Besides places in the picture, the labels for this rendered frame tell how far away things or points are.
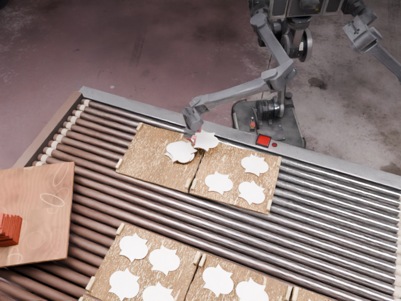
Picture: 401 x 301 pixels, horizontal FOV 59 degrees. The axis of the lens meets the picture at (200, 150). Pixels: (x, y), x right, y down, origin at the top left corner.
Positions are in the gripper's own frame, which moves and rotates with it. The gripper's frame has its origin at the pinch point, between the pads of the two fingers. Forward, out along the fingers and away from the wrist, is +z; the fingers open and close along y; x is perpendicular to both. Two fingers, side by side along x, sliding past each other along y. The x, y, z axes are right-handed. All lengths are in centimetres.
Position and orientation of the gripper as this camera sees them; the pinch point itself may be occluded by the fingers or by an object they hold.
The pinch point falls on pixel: (196, 137)
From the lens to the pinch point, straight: 186.6
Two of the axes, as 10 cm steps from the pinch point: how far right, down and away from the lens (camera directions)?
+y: 3.2, -7.6, 5.6
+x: -9.2, -1.2, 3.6
